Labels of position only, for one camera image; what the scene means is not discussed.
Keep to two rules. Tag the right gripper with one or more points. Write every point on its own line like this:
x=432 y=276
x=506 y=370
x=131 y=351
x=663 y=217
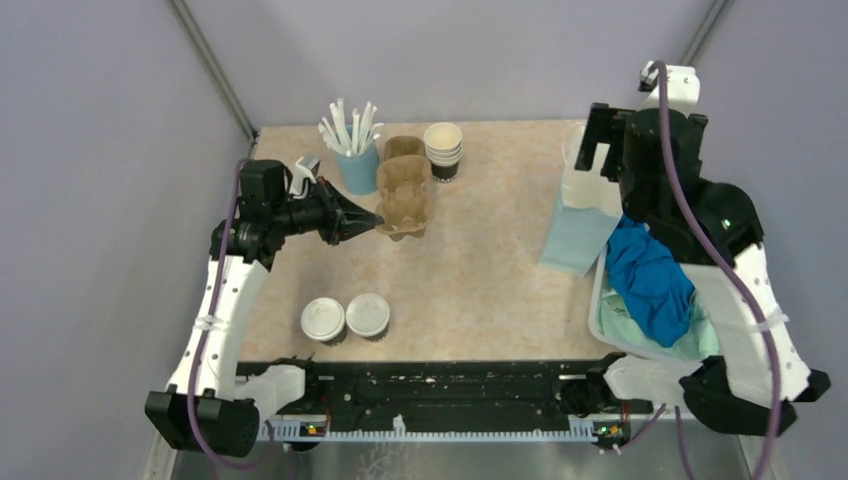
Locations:
x=603 y=126

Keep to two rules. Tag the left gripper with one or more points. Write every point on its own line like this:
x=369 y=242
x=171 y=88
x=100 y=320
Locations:
x=342 y=220

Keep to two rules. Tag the single brown cup carrier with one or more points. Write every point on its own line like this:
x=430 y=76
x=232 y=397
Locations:
x=405 y=184

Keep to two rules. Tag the white plastic cup lid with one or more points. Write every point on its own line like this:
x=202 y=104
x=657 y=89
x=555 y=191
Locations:
x=322 y=319

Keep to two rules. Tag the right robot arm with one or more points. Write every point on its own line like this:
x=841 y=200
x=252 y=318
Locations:
x=712 y=231

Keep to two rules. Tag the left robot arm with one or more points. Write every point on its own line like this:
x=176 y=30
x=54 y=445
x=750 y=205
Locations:
x=203 y=408

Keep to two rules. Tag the white takeout paper bag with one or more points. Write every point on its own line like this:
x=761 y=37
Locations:
x=587 y=189

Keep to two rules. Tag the blue straw holder cup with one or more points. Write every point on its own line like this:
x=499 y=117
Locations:
x=359 y=173

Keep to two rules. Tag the white wrapped straws bundle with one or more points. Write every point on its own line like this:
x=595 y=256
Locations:
x=350 y=134

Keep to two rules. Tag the brown cardboard cup carrier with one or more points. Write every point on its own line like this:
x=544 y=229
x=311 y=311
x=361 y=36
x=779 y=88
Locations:
x=402 y=145

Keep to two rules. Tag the stack of paper cups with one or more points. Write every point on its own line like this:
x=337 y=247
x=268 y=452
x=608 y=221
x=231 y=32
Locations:
x=443 y=148

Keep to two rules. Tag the white plastic basket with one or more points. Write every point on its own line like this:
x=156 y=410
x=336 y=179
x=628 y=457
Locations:
x=609 y=331

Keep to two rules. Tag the blue cloth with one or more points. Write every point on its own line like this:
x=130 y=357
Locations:
x=653 y=287

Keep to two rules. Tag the light green cloth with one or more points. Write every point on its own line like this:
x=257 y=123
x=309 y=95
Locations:
x=696 y=338

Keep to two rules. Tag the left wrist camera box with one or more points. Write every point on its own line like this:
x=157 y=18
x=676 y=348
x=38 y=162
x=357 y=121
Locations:
x=304 y=175

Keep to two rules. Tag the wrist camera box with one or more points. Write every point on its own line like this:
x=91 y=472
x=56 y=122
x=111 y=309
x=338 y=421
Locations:
x=304 y=175
x=682 y=85

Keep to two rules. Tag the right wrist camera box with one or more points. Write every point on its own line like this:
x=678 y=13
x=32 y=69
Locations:
x=682 y=85

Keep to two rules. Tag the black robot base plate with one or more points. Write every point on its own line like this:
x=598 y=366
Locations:
x=455 y=397

